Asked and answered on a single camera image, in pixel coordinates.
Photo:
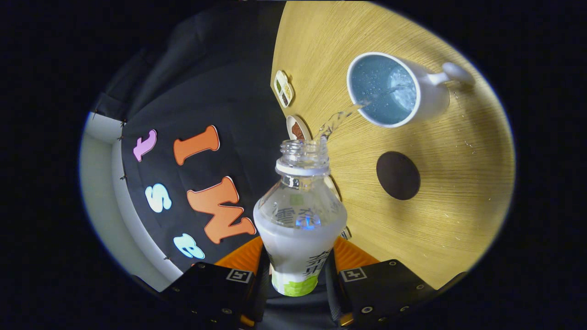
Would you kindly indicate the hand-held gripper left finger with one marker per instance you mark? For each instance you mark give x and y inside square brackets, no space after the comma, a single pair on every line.
[262,293]

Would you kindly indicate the wooden table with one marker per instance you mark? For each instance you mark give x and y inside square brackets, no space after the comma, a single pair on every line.
[458,183]

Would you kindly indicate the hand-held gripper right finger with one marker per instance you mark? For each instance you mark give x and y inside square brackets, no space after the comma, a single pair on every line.
[331,293]

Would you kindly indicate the clear white-labelled juice bottle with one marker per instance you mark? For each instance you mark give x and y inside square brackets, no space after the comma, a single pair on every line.
[298,247]

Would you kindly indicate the dark brown round coaster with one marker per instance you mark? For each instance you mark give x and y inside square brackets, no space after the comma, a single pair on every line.
[398,176]

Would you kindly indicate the white plate with red snacks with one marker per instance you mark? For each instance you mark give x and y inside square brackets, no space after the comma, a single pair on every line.
[298,129]

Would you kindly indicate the white divided dish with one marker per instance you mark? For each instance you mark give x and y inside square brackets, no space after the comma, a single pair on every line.
[283,88]

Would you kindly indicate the white cup with blue inside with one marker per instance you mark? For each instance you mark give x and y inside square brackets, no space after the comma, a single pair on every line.
[431,98]

